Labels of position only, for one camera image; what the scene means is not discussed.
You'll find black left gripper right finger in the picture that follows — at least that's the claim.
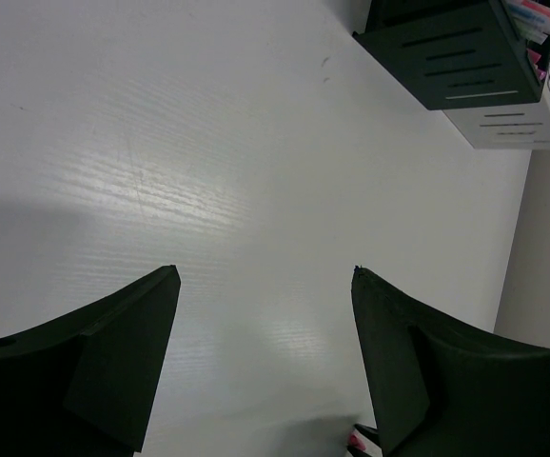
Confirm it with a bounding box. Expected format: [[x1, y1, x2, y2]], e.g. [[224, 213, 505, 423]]
[[351, 267, 550, 456]]

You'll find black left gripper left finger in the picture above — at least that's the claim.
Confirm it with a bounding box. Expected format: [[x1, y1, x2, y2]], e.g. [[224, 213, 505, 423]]
[[0, 265, 181, 456]]

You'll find pink capped white marker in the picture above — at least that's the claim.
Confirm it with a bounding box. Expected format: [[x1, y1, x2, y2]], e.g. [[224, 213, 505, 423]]
[[346, 431, 367, 457]]

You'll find red pen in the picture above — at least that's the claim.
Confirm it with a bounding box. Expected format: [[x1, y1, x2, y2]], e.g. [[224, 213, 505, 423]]
[[508, 0, 550, 29]]

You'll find white slotted pen holder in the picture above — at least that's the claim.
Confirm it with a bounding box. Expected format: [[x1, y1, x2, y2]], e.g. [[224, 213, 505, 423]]
[[445, 63, 550, 150]]

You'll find black slotted pen holder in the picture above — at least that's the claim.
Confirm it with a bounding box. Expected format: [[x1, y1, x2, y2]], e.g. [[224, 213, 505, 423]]
[[353, 0, 542, 110]]

